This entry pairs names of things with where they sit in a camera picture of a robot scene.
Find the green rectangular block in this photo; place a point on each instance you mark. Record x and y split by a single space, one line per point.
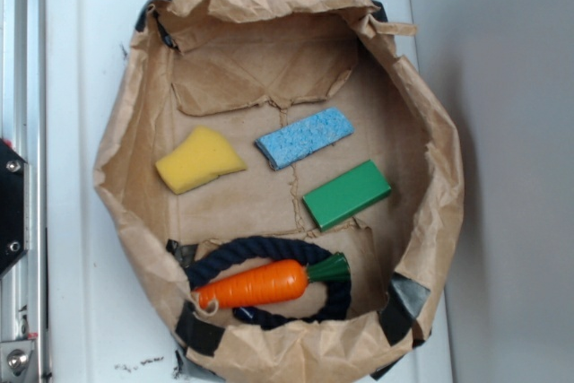
346 195

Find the blue sponge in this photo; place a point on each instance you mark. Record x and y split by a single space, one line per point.
304 137

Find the yellow sponge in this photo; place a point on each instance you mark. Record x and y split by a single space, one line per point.
202 157

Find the orange toy carrot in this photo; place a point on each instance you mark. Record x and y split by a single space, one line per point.
279 281

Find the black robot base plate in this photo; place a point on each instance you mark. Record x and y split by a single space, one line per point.
14 207

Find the aluminium frame rail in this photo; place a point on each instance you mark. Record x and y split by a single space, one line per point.
25 353

